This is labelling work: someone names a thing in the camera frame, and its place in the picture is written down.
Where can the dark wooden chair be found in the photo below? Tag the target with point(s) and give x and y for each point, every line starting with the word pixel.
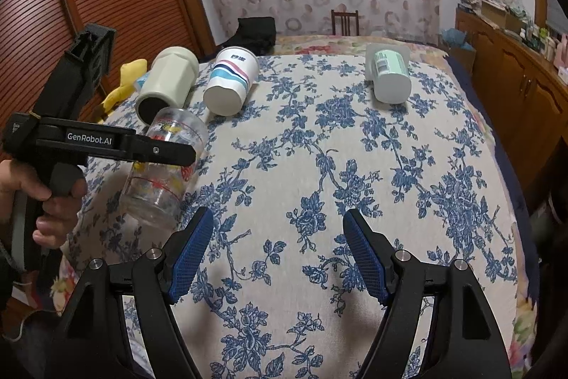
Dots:
pixel 345 23

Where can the black bag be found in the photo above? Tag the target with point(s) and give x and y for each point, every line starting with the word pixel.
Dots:
pixel 250 33

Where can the yellow plush toy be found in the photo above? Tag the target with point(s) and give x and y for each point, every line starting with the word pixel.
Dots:
pixel 120 88

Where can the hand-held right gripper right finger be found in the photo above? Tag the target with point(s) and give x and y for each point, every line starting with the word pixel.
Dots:
pixel 364 259

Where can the colourful floral bedsheet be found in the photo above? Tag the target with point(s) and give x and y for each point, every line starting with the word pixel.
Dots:
pixel 337 42

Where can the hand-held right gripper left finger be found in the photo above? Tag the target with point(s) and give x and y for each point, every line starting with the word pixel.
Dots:
pixel 191 257

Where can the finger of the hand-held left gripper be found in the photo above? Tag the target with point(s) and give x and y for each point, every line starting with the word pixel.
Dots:
pixel 166 151

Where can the blue floral blanket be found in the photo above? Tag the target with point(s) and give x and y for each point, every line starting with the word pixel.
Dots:
pixel 319 183

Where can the striped white paper cup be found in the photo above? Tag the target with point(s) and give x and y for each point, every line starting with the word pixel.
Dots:
pixel 230 81

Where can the brown wooden sideboard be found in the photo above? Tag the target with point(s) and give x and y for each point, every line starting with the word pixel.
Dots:
pixel 519 86

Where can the cardboard box with blue bag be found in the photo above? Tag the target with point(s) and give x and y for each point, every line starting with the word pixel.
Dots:
pixel 459 46

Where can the person's left hand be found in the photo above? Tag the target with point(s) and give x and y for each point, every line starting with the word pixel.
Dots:
pixel 49 223

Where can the translucent cup with green label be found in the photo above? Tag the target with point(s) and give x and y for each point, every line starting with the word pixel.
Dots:
pixel 388 70

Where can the clutter of small household goods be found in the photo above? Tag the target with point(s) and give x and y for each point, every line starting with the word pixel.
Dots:
pixel 523 26

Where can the clear printed glass cup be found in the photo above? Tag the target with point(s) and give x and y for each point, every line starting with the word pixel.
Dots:
pixel 171 179

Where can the cream ceramic cup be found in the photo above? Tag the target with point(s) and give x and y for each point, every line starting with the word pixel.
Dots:
pixel 166 83

